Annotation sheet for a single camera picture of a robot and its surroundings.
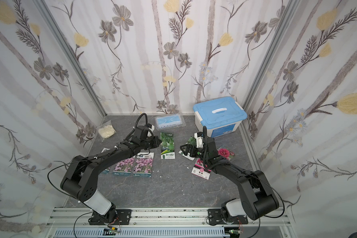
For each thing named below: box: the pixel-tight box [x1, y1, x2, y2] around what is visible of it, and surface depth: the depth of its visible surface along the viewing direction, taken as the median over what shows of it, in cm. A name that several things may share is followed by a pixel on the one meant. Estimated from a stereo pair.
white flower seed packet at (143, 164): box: [133, 152, 155, 178], surface depth 92 cm
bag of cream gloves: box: [96, 119, 117, 143], surface depth 109 cm
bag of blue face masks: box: [154, 113, 187, 130], surface depth 117 cm
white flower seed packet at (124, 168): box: [112, 156, 135, 177], surface depth 92 cm
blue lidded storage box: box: [192, 96, 248, 138], surface depth 100 cm
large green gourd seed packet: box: [159, 131, 176, 160], surface depth 95 cm
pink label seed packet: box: [191, 157, 212, 180], surface depth 92 cm
